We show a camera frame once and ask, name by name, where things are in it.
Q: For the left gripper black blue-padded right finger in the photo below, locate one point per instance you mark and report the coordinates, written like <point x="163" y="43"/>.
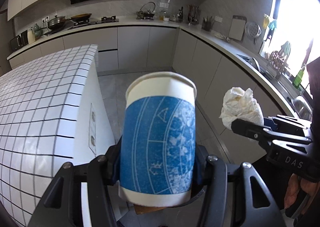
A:
<point x="235" y="195"/>

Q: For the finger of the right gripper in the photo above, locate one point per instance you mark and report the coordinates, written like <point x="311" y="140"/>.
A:
<point x="264" y="134"/>
<point x="284" y="123"/>

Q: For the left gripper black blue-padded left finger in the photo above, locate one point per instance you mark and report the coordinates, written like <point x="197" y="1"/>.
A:
<point x="78" y="194"/>

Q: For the white tissue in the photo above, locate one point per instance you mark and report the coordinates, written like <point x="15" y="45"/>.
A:
<point x="240" y="104"/>

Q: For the blue paper cup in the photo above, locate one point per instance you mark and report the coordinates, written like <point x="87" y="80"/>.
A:
<point x="157" y="152"/>

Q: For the black round trash bin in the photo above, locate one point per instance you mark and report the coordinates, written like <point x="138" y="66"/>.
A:
<point x="198" y="181"/>

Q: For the white tiled kitchen island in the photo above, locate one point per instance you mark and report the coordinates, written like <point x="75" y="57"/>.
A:
<point x="52" y="112"/>

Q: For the person's right hand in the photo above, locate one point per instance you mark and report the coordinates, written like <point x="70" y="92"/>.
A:
<point x="294" y="186"/>

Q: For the stainless steel sink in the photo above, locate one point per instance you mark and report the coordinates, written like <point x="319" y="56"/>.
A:
<point x="302" y="108"/>

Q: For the green dish soap bottle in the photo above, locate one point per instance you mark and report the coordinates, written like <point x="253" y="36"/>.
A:
<point x="298" y="78"/>

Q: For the brown cardboard under bin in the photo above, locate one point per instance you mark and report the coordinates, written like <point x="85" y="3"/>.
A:
<point x="140" y="210"/>

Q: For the round metal strainer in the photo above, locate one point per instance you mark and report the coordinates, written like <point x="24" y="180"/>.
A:
<point x="252" y="30"/>

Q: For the white cutting board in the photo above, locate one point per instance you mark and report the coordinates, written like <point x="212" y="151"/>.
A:
<point x="236" y="31"/>

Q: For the black knife block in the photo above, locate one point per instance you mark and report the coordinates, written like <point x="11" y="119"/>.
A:
<point x="208" y="23"/>

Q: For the utensil holder with utensils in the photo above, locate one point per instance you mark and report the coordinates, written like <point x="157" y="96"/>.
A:
<point x="193" y="15"/>

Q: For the dark sauce bottle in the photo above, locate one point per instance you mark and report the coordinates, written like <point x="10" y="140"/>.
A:
<point x="180" y="15"/>

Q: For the black microwave oven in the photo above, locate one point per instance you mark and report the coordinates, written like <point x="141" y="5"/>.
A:
<point x="19" y="41"/>

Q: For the cream thermos jug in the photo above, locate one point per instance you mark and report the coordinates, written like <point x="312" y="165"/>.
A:
<point x="30" y="35"/>

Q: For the lidded wok pot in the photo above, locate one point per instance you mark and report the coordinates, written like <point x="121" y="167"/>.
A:
<point x="57" y="22"/>

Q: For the black frying pan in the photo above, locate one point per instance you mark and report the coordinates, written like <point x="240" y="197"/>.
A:
<point x="81" y="17"/>

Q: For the gas stove top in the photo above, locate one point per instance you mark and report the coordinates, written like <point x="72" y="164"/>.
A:
<point x="88" y="22"/>

